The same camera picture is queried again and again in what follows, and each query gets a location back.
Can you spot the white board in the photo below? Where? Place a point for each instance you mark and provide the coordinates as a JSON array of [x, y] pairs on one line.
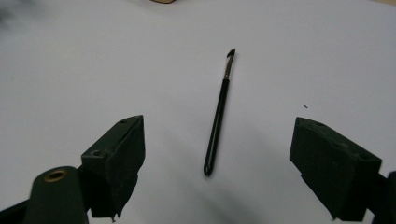
[[174, 77]]

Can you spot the black brush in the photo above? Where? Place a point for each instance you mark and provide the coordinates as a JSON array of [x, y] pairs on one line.
[[218, 124]]

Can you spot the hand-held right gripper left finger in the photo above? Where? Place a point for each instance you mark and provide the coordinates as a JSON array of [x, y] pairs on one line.
[[118, 161]]

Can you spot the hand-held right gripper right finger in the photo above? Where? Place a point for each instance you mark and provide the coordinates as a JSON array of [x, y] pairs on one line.
[[333, 168]]

